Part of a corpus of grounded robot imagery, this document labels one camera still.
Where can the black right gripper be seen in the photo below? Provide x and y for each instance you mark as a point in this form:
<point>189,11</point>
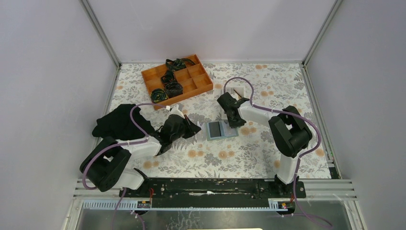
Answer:
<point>234,125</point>

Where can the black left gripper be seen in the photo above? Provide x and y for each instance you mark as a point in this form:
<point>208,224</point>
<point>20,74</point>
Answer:
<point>192,128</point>

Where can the white plastic card box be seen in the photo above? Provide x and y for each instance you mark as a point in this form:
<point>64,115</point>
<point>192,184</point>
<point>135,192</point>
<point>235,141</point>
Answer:
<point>236,92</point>

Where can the green leather card holder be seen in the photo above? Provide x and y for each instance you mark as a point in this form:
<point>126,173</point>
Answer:
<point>226,130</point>

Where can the black cloth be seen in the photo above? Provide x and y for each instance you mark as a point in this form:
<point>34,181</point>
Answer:
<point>118,124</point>

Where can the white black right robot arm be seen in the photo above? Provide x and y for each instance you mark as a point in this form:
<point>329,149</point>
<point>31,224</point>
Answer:
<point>289,130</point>

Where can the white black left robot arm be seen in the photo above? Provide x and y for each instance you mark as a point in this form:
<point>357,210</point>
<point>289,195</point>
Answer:
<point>108,165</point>

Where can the grey metallic card in sleeve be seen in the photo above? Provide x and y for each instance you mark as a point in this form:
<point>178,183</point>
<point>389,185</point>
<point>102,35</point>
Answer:
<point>214,130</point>

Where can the dark patterned rolled tie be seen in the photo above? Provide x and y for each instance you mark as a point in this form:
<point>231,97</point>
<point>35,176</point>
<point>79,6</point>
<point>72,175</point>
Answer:
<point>173,89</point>

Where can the orange wooden compartment tray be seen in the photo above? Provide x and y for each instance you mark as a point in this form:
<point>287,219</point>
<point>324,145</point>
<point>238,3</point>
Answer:
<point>194,79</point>

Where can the blue yellow rolled tie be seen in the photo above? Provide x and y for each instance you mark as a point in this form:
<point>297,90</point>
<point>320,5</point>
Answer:
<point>158,95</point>

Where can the dark rolled tie middle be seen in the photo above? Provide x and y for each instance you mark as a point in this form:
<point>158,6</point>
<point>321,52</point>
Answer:
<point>168,77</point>

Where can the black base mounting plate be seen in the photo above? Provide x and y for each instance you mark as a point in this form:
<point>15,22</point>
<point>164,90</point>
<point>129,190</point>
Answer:
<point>215,193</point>

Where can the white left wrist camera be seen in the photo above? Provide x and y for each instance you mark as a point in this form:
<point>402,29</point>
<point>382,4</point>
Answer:
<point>174,110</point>

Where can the aluminium frame rail front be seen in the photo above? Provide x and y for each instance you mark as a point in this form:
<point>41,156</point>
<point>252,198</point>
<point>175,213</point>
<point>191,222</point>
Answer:
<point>316,190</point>

